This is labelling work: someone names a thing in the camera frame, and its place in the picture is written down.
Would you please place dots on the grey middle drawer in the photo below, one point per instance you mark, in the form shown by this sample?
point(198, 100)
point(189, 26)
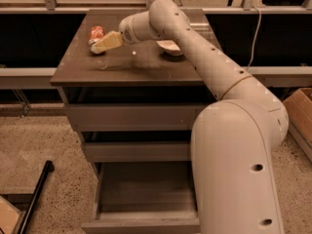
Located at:
point(160, 151)

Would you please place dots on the cardboard box bottom left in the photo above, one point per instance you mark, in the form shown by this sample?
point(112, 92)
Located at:
point(9, 216)

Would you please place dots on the grey drawer cabinet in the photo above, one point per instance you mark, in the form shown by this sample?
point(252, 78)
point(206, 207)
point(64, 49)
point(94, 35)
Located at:
point(131, 74)

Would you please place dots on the cardboard box right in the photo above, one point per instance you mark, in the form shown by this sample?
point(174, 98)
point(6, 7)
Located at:
point(299, 107)

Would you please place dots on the red coke can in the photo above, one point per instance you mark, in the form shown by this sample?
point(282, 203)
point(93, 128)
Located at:
point(96, 34)

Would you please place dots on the white paper bowl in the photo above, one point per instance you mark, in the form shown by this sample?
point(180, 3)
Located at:
point(170, 47)

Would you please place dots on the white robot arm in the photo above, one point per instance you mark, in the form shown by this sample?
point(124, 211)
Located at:
point(232, 139)

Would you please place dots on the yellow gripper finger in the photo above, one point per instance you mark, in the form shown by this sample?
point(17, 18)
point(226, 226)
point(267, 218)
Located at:
point(109, 41)

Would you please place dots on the cardboard box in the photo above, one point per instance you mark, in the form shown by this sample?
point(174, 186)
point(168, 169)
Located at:
point(9, 216)
point(299, 107)

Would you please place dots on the grey top drawer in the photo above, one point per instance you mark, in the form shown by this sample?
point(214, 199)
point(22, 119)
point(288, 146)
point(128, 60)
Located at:
point(132, 117)

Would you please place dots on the black metal pole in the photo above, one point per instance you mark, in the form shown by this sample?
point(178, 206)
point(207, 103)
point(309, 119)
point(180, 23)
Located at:
point(25, 222)

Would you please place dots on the grey open bottom drawer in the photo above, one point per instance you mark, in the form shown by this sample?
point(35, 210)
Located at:
point(144, 198)

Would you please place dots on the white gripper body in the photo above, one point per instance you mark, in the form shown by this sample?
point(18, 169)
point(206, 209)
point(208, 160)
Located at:
point(127, 30)

